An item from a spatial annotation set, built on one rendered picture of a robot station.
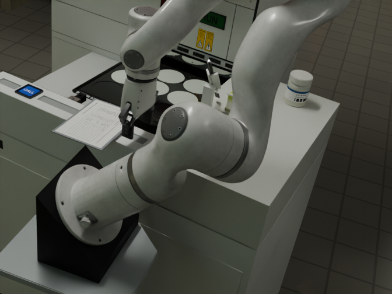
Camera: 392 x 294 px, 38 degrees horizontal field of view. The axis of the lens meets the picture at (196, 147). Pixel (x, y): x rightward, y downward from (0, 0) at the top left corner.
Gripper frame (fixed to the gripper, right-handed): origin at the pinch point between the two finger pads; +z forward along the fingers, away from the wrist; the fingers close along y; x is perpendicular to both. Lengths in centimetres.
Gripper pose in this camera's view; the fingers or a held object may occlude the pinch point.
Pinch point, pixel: (137, 126)
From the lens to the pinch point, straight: 148.2
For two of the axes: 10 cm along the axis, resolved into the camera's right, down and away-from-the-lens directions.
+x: 8.8, 3.6, -3.2
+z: -1.3, 8.2, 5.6
